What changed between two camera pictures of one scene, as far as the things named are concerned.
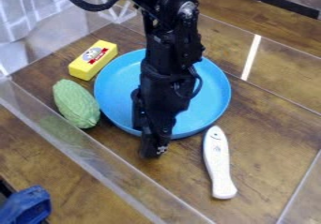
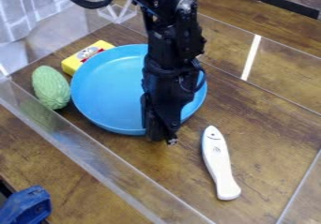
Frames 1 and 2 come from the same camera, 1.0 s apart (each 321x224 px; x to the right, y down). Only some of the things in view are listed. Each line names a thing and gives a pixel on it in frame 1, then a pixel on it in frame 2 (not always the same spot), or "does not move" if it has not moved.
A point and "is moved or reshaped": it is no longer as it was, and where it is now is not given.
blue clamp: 27,206 does not move
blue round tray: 121,77 is moved or reshaped
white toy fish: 216,150 does not move
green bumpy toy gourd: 75,105 -> 51,87
